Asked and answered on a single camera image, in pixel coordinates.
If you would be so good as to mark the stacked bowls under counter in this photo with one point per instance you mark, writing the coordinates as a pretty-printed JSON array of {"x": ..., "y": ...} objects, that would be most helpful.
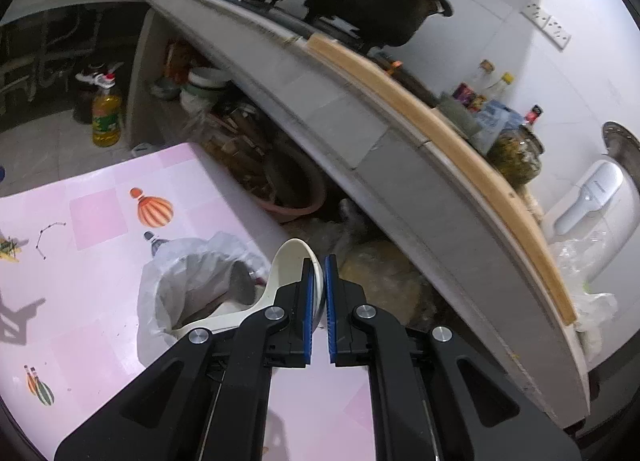
[{"x": 203, "y": 89}]

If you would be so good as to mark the terracotta basin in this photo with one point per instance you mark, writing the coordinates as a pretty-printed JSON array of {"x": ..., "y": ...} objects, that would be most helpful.
[{"x": 297, "y": 185}]

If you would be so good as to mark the clear plastic bag on counter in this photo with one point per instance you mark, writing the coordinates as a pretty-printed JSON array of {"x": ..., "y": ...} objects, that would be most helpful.
[{"x": 578, "y": 260}]

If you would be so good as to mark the sauce bottle red label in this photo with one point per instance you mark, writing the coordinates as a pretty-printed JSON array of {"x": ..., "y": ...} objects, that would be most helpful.
[{"x": 469, "y": 88}]

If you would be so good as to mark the large white ceramic spoon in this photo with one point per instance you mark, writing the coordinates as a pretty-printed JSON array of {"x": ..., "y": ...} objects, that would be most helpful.
[{"x": 286, "y": 268}]

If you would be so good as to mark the wooden cutting board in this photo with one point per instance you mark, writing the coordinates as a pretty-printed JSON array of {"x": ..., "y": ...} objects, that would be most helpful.
[{"x": 490, "y": 184}]

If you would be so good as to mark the cooking oil bottle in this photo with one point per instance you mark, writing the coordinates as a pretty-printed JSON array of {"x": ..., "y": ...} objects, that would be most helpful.
[{"x": 106, "y": 111}]

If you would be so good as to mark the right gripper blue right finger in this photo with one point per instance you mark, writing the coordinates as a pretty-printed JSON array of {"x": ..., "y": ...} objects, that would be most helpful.
[{"x": 330, "y": 276}]

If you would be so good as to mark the white plastic bag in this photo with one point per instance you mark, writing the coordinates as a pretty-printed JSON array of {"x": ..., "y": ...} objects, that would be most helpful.
[{"x": 153, "y": 335}]

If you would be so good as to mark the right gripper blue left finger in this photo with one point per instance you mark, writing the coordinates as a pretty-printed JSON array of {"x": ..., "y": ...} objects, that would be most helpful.
[{"x": 307, "y": 293}]

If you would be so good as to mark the white kitchen appliance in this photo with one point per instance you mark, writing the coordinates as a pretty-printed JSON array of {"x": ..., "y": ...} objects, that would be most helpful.
[{"x": 604, "y": 204}]

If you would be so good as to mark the sauce bottle yellow cap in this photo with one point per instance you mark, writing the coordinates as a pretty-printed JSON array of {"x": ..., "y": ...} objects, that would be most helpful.
[{"x": 496, "y": 91}]

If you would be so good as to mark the glass pickle jar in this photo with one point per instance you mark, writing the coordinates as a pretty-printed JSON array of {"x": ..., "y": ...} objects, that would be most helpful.
[{"x": 516, "y": 155}]

